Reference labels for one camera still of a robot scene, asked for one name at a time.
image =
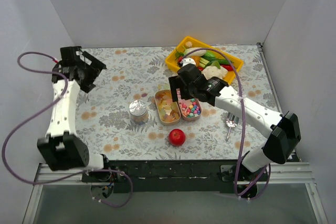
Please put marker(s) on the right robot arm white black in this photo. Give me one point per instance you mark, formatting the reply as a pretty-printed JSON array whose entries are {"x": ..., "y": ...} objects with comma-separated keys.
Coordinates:
[{"x": 282, "y": 131}]

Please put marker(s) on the metal scoop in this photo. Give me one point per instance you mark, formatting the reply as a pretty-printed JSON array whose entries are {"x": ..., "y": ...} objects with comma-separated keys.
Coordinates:
[{"x": 231, "y": 122}]

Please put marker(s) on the pink tray colourful candies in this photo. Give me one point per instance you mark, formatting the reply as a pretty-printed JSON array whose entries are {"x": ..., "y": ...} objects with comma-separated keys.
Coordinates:
[{"x": 190, "y": 109}]

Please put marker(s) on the beige tray gummy candies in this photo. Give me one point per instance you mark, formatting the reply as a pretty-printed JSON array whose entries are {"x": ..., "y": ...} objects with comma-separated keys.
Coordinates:
[{"x": 168, "y": 111}]

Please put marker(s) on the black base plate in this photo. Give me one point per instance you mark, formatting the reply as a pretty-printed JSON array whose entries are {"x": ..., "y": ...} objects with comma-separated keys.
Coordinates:
[{"x": 179, "y": 175}]

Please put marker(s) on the white cauliflower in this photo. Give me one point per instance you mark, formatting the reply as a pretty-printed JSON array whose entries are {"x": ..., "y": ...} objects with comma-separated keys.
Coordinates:
[{"x": 213, "y": 71}]

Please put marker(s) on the red chili pepper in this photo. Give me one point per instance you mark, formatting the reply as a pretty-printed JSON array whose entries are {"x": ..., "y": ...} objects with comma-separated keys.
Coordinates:
[{"x": 228, "y": 67}]

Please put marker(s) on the small beige mushroom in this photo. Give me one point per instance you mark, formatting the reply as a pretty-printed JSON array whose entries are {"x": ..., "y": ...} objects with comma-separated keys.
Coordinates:
[{"x": 188, "y": 44}]

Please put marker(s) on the silver jar lid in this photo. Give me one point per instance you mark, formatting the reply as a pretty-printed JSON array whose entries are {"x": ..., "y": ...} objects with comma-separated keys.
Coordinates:
[{"x": 137, "y": 108}]

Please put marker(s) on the clear glass jar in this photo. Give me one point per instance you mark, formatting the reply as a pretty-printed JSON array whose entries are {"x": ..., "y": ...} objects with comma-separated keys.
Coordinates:
[{"x": 139, "y": 118}]

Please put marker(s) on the aluminium rail frame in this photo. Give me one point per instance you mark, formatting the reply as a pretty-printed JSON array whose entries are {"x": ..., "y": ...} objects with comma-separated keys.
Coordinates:
[{"x": 290, "y": 197}]

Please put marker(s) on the yellow plastic bin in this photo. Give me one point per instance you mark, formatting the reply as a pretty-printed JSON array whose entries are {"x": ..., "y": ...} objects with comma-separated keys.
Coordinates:
[{"x": 174, "y": 58}]

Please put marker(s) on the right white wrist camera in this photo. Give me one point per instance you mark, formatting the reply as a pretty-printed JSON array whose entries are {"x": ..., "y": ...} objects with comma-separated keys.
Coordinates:
[{"x": 187, "y": 61}]

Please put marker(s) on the white eggplant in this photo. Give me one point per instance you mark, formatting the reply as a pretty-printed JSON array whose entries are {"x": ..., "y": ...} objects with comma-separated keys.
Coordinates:
[{"x": 194, "y": 51}]

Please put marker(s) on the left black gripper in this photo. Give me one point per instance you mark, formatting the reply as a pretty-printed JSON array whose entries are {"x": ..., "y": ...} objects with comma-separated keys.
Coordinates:
[{"x": 92, "y": 71}]

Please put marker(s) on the green cucumber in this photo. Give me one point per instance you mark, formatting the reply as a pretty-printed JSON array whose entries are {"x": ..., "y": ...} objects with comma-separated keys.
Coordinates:
[{"x": 219, "y": 60}]

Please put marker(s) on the red apple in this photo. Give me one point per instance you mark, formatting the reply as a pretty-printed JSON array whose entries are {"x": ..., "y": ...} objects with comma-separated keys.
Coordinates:
[{"x": 177, "y": 137}]

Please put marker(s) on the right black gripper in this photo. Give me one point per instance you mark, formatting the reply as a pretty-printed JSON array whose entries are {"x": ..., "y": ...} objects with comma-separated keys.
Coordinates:
[{"x": 181, "y": 87}]

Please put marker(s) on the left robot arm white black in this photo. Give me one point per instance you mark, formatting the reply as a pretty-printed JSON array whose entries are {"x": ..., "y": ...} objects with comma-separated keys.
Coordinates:
[{"x": 61, "y": 147}]

